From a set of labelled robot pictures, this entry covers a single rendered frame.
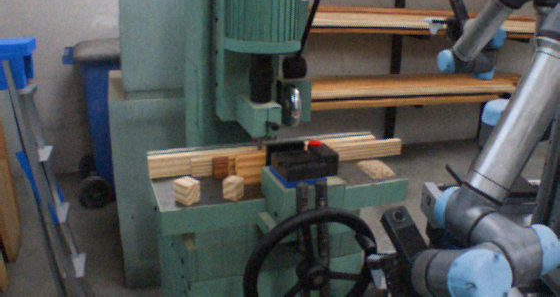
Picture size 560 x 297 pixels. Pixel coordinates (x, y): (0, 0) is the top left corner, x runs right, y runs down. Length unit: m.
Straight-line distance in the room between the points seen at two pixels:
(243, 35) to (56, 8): 2.44
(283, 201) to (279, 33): 0.35
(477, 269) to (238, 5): 0.72
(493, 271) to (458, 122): 3.93
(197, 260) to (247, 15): 0.54
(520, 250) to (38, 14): 3.14
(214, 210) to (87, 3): 2.50
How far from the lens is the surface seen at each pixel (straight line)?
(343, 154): 1.33
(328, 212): 0.95
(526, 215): 1.61
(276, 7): 1.09
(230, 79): 1.26
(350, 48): 3.84
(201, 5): 1.31
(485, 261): 0.68
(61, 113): 3.55
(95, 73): 2.86
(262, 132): 1.17
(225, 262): 1.15
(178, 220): 1.07
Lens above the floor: 1.38
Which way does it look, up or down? 19 degrees down
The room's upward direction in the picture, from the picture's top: 2 degrees clockwise
